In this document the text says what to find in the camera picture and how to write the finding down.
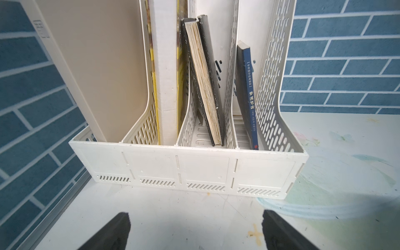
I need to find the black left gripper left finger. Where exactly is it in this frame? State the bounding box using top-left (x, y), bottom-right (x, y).
top-left (79, 212), bottom-right (131, 250)

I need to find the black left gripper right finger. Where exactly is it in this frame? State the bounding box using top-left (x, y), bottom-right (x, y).
top-left (261, 210), bottom-right (318, 250)

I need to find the white plastic file organizer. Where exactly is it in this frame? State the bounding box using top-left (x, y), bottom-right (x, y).
top-left (68, 0), bottom-right (309, 200)

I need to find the black cover book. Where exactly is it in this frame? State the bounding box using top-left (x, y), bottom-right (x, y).
top-left (181, 15), bottom-right (226, 146)

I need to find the white and yellow book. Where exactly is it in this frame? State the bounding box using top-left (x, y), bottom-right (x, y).
top-left (147, 1), bottom-right (188, 145)

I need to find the blue cover book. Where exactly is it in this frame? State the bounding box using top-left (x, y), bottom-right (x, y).
top-left (235, 41), bottom-right (259, 150)

